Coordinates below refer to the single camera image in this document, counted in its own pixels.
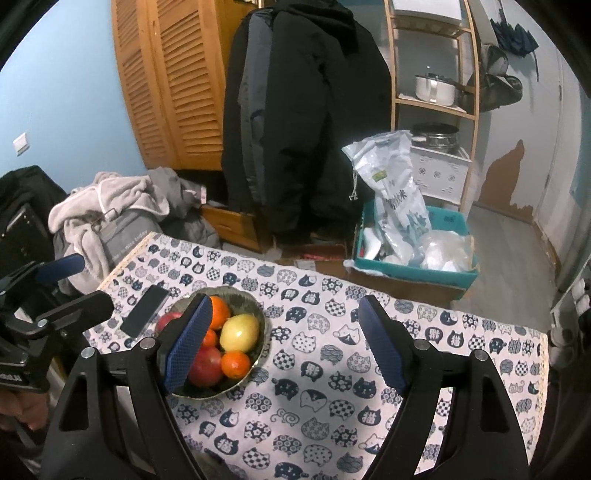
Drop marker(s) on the white patterned storage box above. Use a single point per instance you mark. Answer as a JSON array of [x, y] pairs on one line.
[[438, 173]]

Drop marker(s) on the black cloth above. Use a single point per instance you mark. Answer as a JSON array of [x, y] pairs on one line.
[[27, 184]]

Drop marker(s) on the cardboard box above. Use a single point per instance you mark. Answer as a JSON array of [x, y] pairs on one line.
[[406, 290]]

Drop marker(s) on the dark blue umbrella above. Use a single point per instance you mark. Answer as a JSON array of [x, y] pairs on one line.
[[515, 37]]

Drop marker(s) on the grey printed sweatshirt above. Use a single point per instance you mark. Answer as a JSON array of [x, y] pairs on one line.
[[129, 235]]

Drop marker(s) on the small orange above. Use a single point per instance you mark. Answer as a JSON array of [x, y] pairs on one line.
[[210, 339]]

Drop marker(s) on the white storage bin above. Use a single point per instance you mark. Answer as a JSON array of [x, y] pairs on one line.
[[425, 9]]

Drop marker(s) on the teal plastic crate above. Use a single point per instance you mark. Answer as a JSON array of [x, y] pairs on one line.
[[415, 274]]

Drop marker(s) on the clear plastic bags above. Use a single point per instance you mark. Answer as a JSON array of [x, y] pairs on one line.
[[445, 251]]

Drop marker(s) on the pile of clothes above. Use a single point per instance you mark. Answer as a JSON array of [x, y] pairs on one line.
[[92, 203]]

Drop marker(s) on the wooden drawer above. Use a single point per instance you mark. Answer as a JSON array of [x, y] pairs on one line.
[[235, 226]]

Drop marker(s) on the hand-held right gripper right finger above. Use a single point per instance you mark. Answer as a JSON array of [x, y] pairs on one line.
[[383, 346]]

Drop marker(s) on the grey door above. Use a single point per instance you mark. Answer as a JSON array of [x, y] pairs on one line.
[[545, 138]]

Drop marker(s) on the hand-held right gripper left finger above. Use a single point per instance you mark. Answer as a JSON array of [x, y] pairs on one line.
[[187, 346]]

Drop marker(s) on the wooden louvered wardrobe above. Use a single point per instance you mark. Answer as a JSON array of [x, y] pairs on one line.
[[184, 92]]

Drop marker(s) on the large orange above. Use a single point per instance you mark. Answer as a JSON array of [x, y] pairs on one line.
[[220, 311], [236, 364]]

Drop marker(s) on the black plastic crate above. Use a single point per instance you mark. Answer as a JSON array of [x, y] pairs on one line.
[[23, 235]]

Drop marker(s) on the green glass bowl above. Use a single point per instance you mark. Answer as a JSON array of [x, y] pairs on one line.
[[261, 346]]

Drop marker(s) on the wooden shelf rack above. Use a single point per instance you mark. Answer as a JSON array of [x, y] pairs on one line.
[[392, 69]]

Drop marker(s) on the dark grey jacket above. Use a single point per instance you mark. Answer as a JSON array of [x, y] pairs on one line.
[[251, 115]]

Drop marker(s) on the cat print tablecloth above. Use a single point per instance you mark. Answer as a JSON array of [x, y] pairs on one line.
[[323, 369]]

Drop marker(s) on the grey clothes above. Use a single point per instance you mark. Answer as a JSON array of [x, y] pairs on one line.
[[184, 198]]

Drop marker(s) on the shoe rack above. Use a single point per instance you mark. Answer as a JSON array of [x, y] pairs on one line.
[[570, 314]]

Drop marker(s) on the white rice bag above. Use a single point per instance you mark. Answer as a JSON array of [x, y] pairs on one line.
[[397, 194]]

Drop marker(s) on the black hooded coat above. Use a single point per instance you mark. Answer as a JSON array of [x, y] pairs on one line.
[[314, 138]]

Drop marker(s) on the green hanging bag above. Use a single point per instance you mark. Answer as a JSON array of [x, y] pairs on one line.
[[498, 83]]

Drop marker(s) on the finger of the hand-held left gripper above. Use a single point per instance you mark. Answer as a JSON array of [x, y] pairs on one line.
[[60, 267], [78, 311]]

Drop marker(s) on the steel pot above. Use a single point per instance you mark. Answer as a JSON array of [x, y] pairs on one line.
[[436, 136]]

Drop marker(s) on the person's left hand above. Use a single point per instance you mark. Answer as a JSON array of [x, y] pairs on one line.
[[23, 408]]

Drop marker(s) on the yellow lemon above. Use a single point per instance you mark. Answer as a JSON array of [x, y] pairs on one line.
[[239, 332]]

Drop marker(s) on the white cooking pot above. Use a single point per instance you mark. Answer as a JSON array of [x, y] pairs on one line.
[[434, 87]]

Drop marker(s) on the black smartphone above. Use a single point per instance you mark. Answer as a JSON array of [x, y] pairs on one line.
[[145, 310]]

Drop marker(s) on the assorted shoes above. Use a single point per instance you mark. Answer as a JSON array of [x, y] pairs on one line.
[[561, 341]]

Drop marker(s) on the dark cloth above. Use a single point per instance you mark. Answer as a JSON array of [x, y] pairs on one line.
[[568, 415]]

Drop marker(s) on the white light switch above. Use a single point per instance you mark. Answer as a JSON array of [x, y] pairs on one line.
[[21, 143]]

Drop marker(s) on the dark red apple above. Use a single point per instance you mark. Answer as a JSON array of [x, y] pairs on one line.
[[206, 368]]

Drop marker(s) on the bright red apple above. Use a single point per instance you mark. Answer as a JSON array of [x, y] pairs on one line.
[[167, 321]]

